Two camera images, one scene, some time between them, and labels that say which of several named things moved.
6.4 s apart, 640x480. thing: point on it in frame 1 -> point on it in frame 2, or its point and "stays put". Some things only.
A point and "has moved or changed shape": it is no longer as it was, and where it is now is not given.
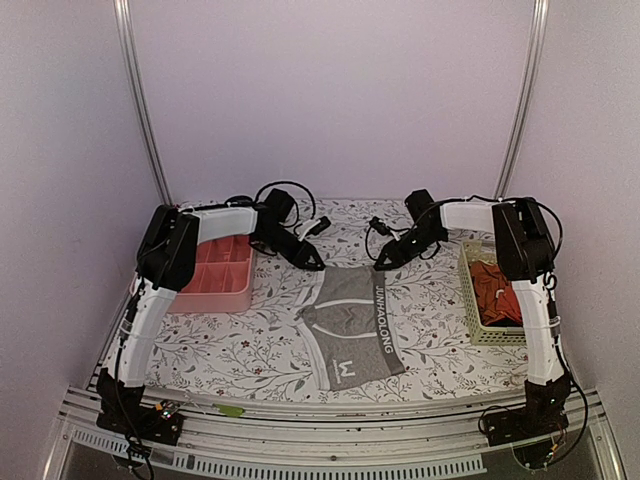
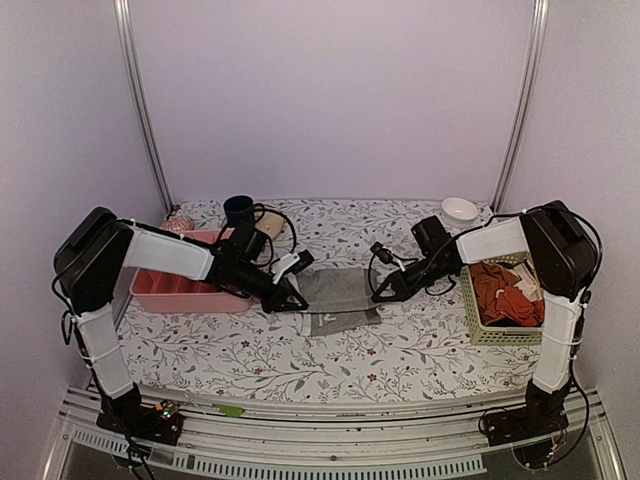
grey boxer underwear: (349, 323) has moved or changed shape
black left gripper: (301, 258) -> (277, 302)
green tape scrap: (229, 410) stays put
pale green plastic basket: (481, 333) stays put
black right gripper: (395, 252) -> (400, 285)
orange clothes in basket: (497, 300) stays put
